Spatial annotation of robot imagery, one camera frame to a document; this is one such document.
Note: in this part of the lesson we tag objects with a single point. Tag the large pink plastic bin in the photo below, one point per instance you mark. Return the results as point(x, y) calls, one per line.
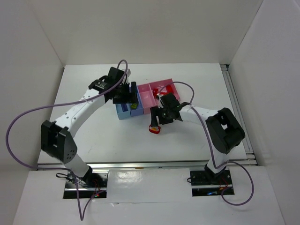
point(165, 86)

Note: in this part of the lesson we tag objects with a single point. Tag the dark blue lego plate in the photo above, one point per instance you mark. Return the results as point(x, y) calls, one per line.
point(124, 107)

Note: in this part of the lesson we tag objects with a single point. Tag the red flower printed lego piece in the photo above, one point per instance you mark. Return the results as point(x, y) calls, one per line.
point(154, 130)

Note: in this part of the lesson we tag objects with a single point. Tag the dark blue plastic bin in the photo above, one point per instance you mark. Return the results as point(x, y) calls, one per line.
point(139, 110)

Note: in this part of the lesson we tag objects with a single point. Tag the aluminium rail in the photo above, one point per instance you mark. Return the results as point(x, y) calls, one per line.
point(151, 164)
point(237, 111)

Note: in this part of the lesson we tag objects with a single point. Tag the aluminium rail right side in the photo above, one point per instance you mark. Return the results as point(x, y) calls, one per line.
point(237, 111)

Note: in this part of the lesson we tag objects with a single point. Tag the small pink plastic bin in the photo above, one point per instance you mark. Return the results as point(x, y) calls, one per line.
point(147, 98)

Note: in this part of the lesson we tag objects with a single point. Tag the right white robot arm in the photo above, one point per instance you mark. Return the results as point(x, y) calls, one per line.
point(221, 128)

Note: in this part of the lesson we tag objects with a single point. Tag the aluminium rail front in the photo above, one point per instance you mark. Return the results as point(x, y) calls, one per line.
point(151, 164)

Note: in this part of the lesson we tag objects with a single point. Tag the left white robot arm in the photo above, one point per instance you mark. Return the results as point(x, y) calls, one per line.
point(57, 137)

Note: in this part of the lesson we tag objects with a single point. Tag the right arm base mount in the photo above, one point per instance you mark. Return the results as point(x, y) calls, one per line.
point(204, 183)

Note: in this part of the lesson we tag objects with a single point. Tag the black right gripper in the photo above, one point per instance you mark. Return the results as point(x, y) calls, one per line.
point(158, 113)

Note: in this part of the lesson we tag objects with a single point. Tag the small red lego brick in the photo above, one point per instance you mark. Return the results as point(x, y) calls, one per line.
point(155, 92)

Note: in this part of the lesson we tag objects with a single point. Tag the light blue plastic bin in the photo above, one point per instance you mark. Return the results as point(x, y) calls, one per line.
point(122, 111)

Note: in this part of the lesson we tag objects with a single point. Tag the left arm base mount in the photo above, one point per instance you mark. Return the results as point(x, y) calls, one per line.
point(98, 185)

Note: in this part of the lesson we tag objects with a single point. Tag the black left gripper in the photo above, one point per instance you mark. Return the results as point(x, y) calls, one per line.
point(126, 99)

